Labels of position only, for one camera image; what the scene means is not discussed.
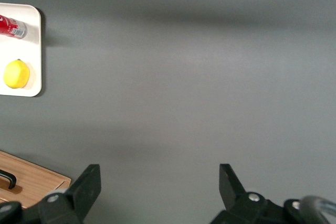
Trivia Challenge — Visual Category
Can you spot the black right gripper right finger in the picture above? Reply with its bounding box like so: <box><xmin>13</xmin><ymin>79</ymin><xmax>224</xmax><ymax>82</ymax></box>
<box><xmin>209</xmin><ymin>163</ymin><xmax>289</xmax><ymax>224</ymax></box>

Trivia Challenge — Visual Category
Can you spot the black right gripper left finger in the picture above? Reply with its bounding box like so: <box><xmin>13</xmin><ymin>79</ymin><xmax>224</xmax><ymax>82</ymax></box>
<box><xmin>26</xmin><ymin>163</ymin><xmax>102</xmax><ymax>224</ymax></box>

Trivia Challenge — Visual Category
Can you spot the beige plastic tray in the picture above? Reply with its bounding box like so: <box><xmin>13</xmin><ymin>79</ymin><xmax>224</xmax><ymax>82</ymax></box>
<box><xmin>0</xmin><ymin>3</ymin><xmax>43</xmax><ymax>98</ymax></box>

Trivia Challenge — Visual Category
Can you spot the wooden drawer cabinet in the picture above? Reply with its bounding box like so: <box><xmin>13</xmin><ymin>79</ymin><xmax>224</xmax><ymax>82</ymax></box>
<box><xmin>0</xmin><ymin>150</ymin><xmax>72</xmax><ymax>210</ymax></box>

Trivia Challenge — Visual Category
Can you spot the wooden drawer front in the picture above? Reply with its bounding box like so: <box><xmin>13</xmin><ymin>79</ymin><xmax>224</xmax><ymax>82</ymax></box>
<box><xmin>0</xmin><ymin>153</ymin><xmax>65</xmax><ymax>209</ymax></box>

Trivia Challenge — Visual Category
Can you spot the yellow lemon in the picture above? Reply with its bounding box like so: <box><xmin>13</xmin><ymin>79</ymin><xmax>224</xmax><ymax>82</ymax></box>
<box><xmin>3</xmin><ymin>58</ymin><xmax>30</xmax><ymax>89</ymax></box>

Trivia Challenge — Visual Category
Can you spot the red soda can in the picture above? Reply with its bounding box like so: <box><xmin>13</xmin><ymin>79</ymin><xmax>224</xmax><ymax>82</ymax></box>
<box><xmin>0</xmin><ymin>14</ymin><xmax>28</xmax><ymax>40</ymax></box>

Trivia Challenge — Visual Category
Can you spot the black drawer handle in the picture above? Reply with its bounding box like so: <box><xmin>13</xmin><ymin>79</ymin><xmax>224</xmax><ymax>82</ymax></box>
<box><xmin>0</xmin><ymin>170</ymin><xmax>17</xmax><ymax>190</ymax></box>

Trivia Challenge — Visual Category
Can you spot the grey right gripper cable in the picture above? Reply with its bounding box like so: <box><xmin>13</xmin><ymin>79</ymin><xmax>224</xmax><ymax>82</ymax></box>
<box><xmin>299</xmin><ymin>195</ymin><xmax>336</xmax><ymax>224</ymax></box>

